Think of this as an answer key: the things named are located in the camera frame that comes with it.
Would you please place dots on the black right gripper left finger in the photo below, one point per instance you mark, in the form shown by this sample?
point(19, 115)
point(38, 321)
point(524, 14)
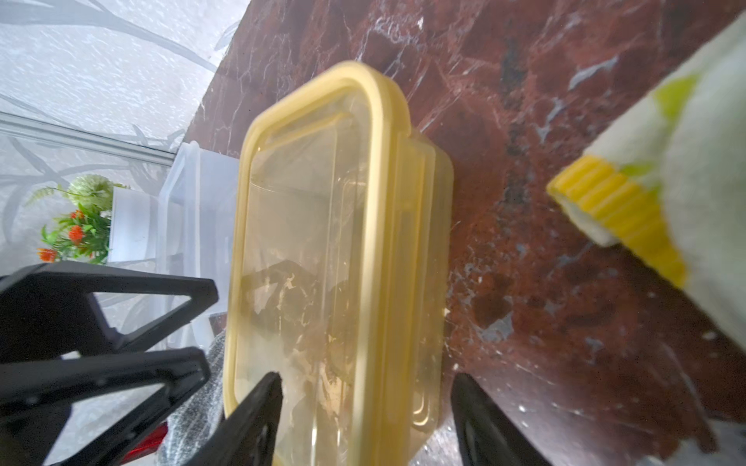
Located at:
point(248, 435)

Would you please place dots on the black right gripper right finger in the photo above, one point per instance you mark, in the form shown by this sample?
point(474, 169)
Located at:
point(486, 436)

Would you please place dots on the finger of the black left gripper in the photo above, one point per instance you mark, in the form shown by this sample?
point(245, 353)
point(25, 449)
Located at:
point(37, 399)
point(49, 309)

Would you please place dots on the grey striped cleaning cloth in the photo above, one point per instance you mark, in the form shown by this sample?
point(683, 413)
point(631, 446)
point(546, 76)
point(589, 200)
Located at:
point(192, 425)

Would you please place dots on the clear plastic lunch box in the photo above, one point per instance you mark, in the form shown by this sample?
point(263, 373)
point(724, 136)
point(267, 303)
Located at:
point(195, 226)

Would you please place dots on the green artificial plant with flowers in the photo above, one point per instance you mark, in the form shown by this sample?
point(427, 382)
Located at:
point(83, 234)

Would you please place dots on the green yellow cloth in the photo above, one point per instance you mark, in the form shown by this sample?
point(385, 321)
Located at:
point(667, 181)

